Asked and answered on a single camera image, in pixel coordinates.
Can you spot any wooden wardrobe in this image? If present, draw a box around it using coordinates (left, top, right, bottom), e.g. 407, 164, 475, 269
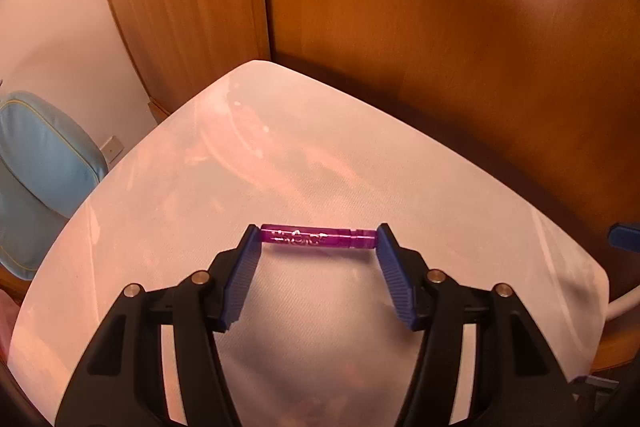
90, 0, 640, 373

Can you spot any white table frame tube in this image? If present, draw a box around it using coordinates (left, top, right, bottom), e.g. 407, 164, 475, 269
605, 284, 640, 323

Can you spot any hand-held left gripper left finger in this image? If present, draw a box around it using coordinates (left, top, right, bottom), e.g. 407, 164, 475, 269
54, 224, 263, 427

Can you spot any wall socket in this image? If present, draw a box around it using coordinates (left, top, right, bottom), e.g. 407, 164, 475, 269
100, 136, 125, 162

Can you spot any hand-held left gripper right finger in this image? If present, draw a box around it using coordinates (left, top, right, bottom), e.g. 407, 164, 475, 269
376, 223, 573, 427

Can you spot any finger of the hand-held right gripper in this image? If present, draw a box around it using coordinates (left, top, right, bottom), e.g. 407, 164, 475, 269
609, 222, 640, 253
572, 374, 626, 403

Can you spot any pink bed sheet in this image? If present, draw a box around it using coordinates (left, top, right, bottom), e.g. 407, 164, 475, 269
0, 292, 16, 358

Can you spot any blue padded chair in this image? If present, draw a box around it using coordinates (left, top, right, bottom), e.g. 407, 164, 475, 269
0, 90, 107, 280

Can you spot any purple tube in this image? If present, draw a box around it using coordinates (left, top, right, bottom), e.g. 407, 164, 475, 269
260, 223, 378, 252

